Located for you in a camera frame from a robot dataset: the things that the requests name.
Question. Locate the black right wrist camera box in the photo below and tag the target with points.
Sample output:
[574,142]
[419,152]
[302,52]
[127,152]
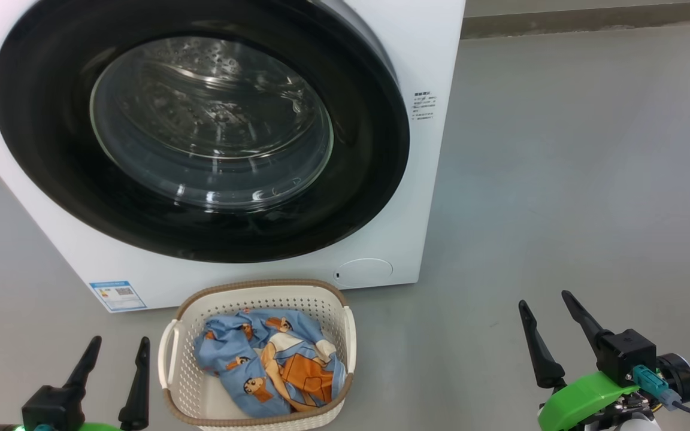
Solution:
[626,356]

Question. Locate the black round glass machine door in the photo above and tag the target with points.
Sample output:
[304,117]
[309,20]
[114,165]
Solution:
[51,149]

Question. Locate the white front-load washing machine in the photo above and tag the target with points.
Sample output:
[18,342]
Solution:
[141,269]

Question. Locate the blue energy label sticker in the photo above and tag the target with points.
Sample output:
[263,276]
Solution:
[117,295]

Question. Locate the grey wall baseboard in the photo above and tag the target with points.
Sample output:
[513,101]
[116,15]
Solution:
[590,21]

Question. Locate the cream perforated laundry basket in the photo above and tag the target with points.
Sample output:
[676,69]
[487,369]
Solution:
[201,395]

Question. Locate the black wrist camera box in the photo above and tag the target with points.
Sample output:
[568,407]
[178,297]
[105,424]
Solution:
[626,356]
[51,410]

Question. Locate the teal right camera connector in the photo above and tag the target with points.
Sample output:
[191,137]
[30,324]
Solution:
[650,382]

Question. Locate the small black text sticker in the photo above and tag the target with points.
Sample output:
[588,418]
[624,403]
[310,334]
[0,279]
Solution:
[424,106]

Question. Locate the blue cartoon print garment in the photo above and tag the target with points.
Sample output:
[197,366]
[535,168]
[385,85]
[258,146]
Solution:
[231,350]

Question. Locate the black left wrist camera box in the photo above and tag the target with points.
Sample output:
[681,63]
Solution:
[51,410]

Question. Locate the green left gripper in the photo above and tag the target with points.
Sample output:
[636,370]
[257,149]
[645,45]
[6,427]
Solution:
[99,427]

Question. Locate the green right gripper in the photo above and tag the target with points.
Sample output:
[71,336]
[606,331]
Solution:
[578,398]

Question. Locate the round white filter cover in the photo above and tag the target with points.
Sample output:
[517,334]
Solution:
[363,272]

